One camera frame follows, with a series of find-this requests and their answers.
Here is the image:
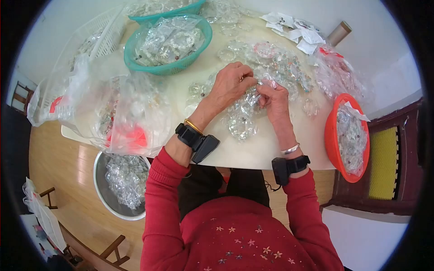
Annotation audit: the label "person's left hand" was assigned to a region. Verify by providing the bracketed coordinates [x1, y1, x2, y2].
[200, 62, 259, 118]

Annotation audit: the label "person's right hand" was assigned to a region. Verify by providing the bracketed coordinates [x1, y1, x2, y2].
[256, 81, 291, 125]

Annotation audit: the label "person's left fingers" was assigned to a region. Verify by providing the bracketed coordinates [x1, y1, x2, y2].
[234, 62, 255, 80]

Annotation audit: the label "person's left thumb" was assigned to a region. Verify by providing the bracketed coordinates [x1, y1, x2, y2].
[241, 77, 259, 92]

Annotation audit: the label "small clear bead packet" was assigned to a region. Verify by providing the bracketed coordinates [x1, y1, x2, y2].
[243, 79, 269, 107]

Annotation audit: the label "pile of clear bead packets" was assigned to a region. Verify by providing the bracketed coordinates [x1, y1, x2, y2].
[127, 0, 200, 17]
[185, 41, 321, 142]
[199, 0, 254, 37]
[336, 108, 369, 177]
[135, 17, 206, 67]
[105, 155, 150, 210]

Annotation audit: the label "teal plastic basket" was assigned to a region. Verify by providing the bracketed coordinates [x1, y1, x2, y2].
[124, 14, 213, 76]
[127, 0, 207, 24]

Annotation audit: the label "pile of white paper tags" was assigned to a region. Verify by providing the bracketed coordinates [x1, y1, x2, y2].
[259, 12, 327, 55]

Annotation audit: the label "black wrist band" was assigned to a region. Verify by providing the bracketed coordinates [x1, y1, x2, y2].
[271, 155, 311, 186]
[175, 123, 221, 165]

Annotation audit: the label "large clear plastic bag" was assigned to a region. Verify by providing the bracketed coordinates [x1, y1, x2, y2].
[89, 72, 174, 158]
[310, 45, 367, 102]
[27, 54, 94, 128]

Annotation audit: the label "orange plastic bowl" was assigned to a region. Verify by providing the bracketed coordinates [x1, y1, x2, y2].
[324, 93, 371, 184]

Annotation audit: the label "white paper slip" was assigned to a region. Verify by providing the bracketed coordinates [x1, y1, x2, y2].
[344, 101, 371, 122]

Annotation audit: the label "cardboard tube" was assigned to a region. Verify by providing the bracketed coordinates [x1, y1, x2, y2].
[327, 21, 352, 47]

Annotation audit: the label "person's legs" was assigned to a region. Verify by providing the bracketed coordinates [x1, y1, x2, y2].
[177, 165, 271, 221]

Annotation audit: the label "person's body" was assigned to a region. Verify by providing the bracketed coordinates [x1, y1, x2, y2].
[140, 196, 344, 271]

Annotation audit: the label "white plastic basket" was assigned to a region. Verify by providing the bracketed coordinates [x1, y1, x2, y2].
[44, 5, 128, 114]

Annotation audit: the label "dark wooden chair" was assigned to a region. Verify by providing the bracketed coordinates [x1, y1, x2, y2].
[320, 98, 425, 216]

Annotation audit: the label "round metal basin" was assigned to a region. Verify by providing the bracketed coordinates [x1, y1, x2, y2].
[93, 151, 152, 221]

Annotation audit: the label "light wooden chair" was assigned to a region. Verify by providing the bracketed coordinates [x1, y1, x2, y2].
[38, 187, 131, 271]
[11, 81, 35, 116]

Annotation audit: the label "white plastic bag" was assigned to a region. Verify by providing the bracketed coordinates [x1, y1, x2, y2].
[22, 177, 68, 253]

